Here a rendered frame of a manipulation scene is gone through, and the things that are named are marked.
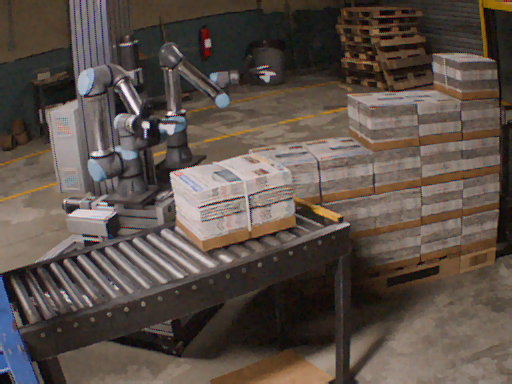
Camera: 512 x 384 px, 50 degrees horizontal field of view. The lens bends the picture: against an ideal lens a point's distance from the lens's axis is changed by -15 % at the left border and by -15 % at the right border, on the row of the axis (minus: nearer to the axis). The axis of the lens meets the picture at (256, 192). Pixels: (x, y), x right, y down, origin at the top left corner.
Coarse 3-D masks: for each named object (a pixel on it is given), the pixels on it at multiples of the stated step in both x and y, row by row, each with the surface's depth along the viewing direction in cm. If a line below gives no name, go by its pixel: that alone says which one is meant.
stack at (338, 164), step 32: (288, 160) 318; (320, 160) 314; (352, 160) 317; (384, 160) 320; (416, 160) 324; (448, 160) 328; (320, 192) 323; (416, 192) 329; (448, 192) 334; (352, 224) 328; (384, 224) 332; (448, 224) 340; (352, 256) 334; (384, 256) 338; (416, 256) 342; (448, 256) 347; (320, 288) 337; (352, 288) 355; (384, 288) 344
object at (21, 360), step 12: (0, 276) 149; (0, 288) 150; (0, 300) 150; (0, 312) 151; (12, 312) 153; (0, 324) 151; (12, 324) 154; (0, 336) 152; (12, 336) 154; (12, 348) 155; (24, 348) 157; (12, 360) 155; (24, 360) 158; (12, 372) 156; (24, 372) 158
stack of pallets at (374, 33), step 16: (352, 16) 947; (368, 16) 925; (384, 16) 901; (400, 16) 919; (416, 16) 945; (352, 32) 930; (368, 32) 938; (384, 32) 953; (400, 32) 938; (416, 32) 953; (352, 48) 969; (368, 48) 953; (352, 64) 980; (368, 64) 998; (352, 80) 981; (368, 80) 943; (384, 80) 926
